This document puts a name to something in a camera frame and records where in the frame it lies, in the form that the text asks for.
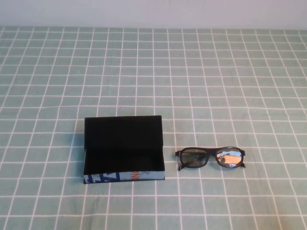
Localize black frame glasses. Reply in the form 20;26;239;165
174;145;247;172

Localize green white checked tablecloth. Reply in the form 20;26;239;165
0;25;307;230

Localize black glasses case blue print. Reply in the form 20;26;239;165
83;115;166;184

